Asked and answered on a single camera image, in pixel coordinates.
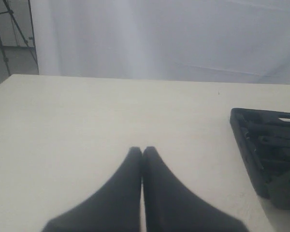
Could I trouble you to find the black plastic tool case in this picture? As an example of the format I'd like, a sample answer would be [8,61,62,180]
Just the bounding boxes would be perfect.
[230,108,290,210]

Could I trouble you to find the black tripod stand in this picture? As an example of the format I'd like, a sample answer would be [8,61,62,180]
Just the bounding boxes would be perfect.
[0,0,39,75]

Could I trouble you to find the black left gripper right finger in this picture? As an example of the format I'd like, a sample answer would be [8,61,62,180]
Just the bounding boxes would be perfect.
[143,146,248,232]

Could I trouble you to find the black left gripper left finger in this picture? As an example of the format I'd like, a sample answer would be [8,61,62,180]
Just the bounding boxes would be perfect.
[43,147,142,232]

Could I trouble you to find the white backdrop cloth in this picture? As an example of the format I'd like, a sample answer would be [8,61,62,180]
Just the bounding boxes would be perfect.
[31,0,290,84]

